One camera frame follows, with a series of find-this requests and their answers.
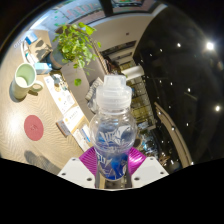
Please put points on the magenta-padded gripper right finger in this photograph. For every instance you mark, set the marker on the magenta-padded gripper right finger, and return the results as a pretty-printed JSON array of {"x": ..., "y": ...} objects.
[{"x": 148, "y": 170}]

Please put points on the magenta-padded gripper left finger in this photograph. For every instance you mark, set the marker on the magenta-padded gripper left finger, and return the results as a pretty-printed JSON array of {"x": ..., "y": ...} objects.
[{"x": 75, "y": 170}]

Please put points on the clear blue-label drink bottle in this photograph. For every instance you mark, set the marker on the clear blue-label drink bottle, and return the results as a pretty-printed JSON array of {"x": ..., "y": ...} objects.
[{"x": 113, "y": 133}]

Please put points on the white paper sheets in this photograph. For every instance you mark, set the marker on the white paper sheets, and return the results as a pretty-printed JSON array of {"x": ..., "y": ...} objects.
[{"x": 81, "y": 141}]

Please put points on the small white blue box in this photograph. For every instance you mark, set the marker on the small white blue box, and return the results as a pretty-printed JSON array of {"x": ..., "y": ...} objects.
[{"x": 86, "y": 131}]

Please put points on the white and orange box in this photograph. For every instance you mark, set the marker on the white and orange box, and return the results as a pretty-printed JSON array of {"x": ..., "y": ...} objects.
[{"x": 71, "y": 120}]

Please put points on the flat round red coaster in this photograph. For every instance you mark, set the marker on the flat round red coaster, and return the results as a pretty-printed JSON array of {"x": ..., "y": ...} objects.
[{"x": 33, "y": 128}]

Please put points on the printed paper leaflet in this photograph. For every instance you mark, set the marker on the printed paper leaflet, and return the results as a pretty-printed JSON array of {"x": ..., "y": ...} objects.
[{"x": 60, "y": 93}]

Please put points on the grey chevron pillow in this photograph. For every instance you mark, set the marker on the grey chevron pillow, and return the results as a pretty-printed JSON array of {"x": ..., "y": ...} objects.
[{"x": 94, "y": 91}]

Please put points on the white round column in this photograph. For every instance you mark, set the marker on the white round column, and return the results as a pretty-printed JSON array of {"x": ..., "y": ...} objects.
[{"x": 135, "y": 72}]

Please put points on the pale green mug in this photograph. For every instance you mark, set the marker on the pale green mug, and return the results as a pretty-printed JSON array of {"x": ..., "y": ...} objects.
[{"x": 24, "y": 80}]

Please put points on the light blue carton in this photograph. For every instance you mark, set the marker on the light blue carton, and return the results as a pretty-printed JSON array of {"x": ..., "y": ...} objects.
[{"x": 43, "y": 68}]

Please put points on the white tube teal cap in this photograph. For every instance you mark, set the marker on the white tube teal cap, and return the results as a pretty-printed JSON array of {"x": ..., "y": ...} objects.
[{"x": 28, "y": 55}]

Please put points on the green potted plant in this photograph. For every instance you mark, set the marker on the green potted plant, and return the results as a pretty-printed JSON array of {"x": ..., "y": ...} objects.
[{"x": 75, "y": 45}]

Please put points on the pill blister pack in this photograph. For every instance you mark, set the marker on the pill blister pack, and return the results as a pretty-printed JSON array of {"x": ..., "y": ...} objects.
[{"x": 19, "y": 43}]

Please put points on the group of ceiling lights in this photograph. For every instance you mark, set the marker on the group of ceiling lights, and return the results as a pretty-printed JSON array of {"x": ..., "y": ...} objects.
[{"x": 210, "y": 46}]

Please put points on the window with green stickers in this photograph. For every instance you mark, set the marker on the window with green stickers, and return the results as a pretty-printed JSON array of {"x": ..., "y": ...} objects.
[{"x": 80, "y": 10}]

